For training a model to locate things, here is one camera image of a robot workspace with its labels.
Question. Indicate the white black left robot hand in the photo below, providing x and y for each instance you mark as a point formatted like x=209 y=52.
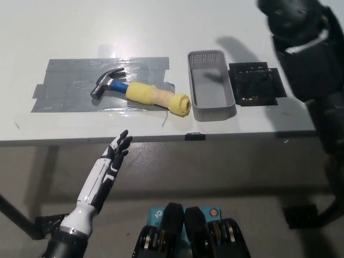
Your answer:
x=107 y=169

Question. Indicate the blue hammer with yellow wrap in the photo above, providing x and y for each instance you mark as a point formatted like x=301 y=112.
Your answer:
x=150 y=95

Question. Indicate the black teal robot body blocks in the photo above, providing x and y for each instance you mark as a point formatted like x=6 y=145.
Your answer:
x=193 y=233

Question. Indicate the gray perforated plastic container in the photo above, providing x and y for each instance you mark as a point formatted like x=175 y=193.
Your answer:
x=212 y=94

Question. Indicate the black tape patch on desk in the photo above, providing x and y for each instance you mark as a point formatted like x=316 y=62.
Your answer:
x=255 y=83

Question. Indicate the thin dark thread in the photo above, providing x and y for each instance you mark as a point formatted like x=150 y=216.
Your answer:
x=164 y=120

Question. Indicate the black table leg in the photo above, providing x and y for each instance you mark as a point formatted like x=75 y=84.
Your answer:
x=332 y=211
x=16 y=216

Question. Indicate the gray duct tape patch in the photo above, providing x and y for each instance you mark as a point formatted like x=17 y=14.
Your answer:
x=70 y=80

